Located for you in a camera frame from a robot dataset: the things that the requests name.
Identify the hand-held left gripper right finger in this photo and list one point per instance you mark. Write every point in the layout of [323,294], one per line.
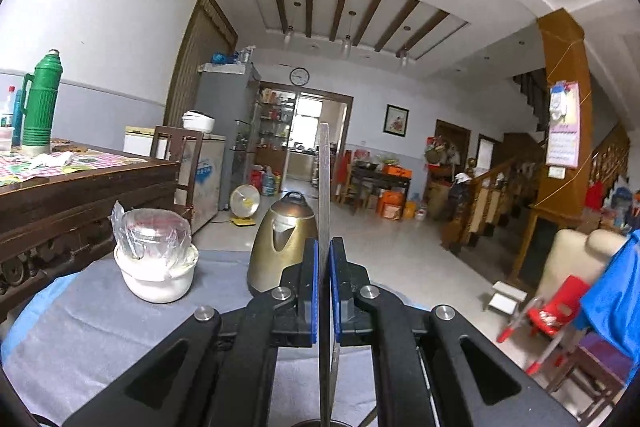
[334,292]

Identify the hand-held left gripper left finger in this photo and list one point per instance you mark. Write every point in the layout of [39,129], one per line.
[315,292]

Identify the dark metal chopstick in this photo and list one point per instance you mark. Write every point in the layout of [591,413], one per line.
[324,187]

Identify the bronze electric kettle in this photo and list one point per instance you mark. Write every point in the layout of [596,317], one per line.
[280,247]

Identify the yellow electric fan heater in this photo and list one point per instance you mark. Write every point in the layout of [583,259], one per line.
[244,202]

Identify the dark wooden side table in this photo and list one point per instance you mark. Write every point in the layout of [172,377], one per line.
[375,177]

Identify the white chest freezer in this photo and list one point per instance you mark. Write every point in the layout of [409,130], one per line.
[207,177]

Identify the white step stool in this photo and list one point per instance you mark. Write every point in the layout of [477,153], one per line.
[507,297]

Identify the clear plastic bag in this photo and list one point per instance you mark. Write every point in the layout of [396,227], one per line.
[150,237]

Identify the wooden stair railing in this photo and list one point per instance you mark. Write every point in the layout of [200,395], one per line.
[495,192]

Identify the grey refrigerator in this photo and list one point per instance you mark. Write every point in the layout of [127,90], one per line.
[225,117]

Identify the wooden chair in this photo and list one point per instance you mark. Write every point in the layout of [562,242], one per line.
[175,142]

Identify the white rice cooker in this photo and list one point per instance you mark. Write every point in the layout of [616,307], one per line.
[198,121]

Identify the red plastic chair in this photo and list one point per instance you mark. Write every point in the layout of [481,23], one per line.
[555,312]

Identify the grey tablecloth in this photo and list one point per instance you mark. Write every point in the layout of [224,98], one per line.
[100,357]

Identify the cream armchair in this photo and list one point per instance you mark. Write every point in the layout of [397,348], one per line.
[570,257]

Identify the carved wooden sideboard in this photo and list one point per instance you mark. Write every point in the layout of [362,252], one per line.
[75,207]

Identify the blue garment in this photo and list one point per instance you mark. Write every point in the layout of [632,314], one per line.
[615,297]

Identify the blue table cover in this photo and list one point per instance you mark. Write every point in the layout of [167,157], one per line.
[30,302]

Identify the green thermos jug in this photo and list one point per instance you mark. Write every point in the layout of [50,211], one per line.
[40,107]

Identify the blue bottle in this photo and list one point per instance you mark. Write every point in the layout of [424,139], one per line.
[18,117]

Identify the clear plastic container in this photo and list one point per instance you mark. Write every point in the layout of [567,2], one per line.
[6,139]

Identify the red capped bottle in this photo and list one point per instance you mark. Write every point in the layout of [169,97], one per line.
[7,107]

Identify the framed wall picture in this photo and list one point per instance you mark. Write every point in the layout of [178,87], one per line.
[396,120]

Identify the round wall clock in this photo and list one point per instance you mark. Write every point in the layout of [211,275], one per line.
[299,77]

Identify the wall calendar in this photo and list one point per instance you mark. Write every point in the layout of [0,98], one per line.
[562,127]

